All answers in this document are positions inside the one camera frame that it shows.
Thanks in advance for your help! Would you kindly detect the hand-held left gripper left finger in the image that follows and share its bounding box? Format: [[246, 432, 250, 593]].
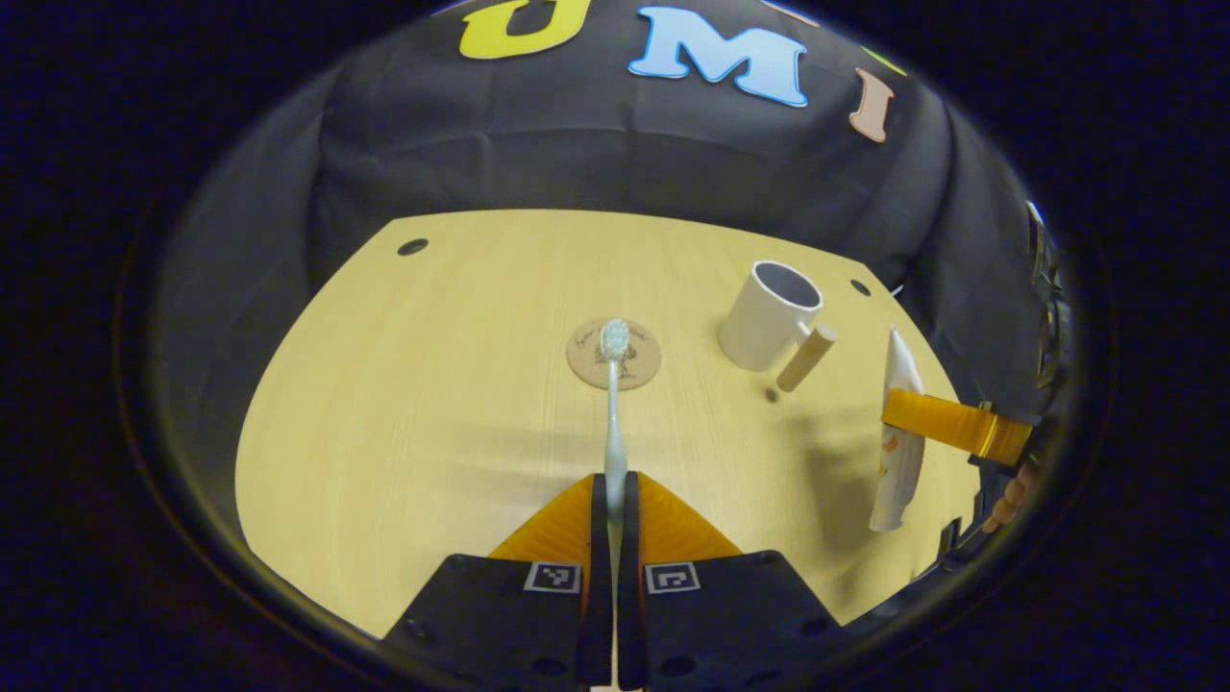
[[384, 471, 613, 688]]

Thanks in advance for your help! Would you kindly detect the round brown cork coaster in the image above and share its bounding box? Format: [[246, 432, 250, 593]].
[[566, 318, 663, 391]]

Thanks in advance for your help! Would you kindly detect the white cup with wooden handle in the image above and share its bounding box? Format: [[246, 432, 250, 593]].
[[718, 259, 839, 393]]

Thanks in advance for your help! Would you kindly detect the black backdrop cloth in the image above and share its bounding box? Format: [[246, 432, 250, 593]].
[[154, 0, 1068, 539]]

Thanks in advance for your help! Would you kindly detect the pale green toothbrush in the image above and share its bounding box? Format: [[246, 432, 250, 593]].
[[599, 318, 631, 578]]

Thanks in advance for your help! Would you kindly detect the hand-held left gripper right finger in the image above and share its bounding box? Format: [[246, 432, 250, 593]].
[[617, 470, 848, 689]]

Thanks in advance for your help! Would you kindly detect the white toothpaste tube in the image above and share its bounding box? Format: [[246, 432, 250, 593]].
[[868, 325, 926, 533]]

